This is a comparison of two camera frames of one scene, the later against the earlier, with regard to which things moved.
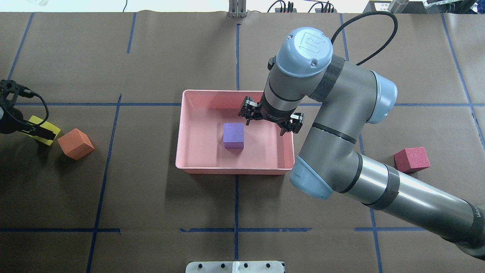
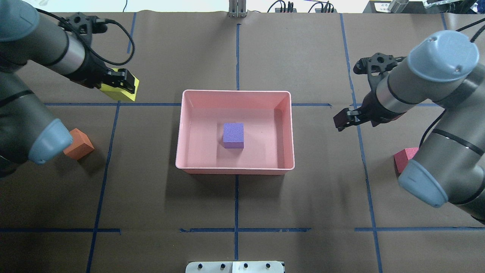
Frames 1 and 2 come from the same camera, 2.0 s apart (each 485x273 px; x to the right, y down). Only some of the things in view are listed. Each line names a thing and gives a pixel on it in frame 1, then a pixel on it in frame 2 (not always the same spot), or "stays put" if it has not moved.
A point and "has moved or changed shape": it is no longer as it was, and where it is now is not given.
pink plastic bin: (213, 138) stays put
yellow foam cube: (46, 125) has moved or changed shape
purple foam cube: (233, 135) stays put
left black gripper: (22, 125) → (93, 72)
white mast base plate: (234, 267) stays put
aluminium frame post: (237, 8) stays put
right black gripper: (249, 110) → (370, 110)
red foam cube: (409, 160) stays put
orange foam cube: (75, 144) stays put
